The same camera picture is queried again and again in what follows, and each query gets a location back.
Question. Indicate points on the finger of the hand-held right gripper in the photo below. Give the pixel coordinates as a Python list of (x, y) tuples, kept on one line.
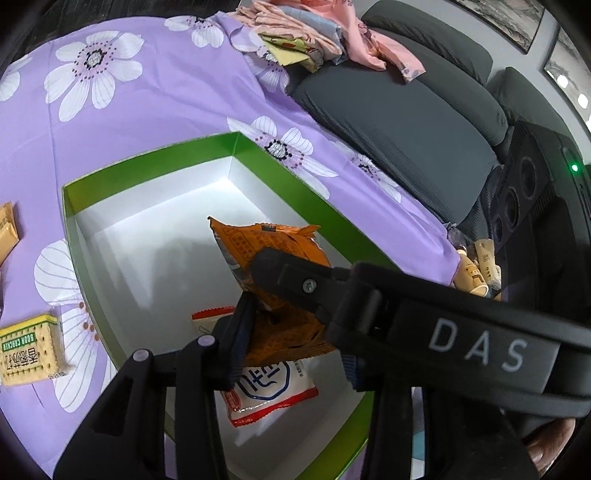
[(295, 281)]

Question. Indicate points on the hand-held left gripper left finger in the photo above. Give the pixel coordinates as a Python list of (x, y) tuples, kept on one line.
[(242, 332)]

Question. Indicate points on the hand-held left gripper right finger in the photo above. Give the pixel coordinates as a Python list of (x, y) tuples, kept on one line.
[(354, 376)]

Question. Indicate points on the orange snack packet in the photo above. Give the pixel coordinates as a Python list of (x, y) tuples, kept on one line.
[(268, 244)]

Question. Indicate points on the white red-edged snack packet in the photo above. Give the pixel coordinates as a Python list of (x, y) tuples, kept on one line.
[(277, 387)]

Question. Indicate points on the green cardboard box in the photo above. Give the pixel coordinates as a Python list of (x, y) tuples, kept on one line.
[(161, 221)]

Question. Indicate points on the tan biscuit packet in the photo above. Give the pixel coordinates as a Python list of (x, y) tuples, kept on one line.
[(7, 235)]

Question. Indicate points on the person's right hand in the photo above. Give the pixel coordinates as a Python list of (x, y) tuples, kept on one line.
[(554, 452)]

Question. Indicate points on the cream plastic bottles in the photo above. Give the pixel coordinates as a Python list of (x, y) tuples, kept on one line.
[(471, 277)]

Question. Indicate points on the beige small bottle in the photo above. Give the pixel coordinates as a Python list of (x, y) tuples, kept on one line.
[(487, 258)]

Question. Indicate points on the dark grey sofa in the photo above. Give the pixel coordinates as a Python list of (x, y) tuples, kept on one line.
[(392, 129)]

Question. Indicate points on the green yellow cracker packet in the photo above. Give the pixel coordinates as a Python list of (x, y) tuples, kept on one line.
[(32, 350)]

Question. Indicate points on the purple floral blanket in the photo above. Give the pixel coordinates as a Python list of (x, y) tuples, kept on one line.
[(161, 115)]

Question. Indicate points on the yellow printed cloth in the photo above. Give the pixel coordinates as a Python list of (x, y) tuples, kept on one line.
[(295, 51)]

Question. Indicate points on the pink cloth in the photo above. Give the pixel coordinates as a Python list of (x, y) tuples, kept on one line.
[(369, 41)]

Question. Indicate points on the light blue cloth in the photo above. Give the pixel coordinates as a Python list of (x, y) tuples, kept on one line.
[(323, 18)]

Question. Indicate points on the framed wall picture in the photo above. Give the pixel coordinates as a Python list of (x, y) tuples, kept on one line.
[(570, 69), (498, 21)]

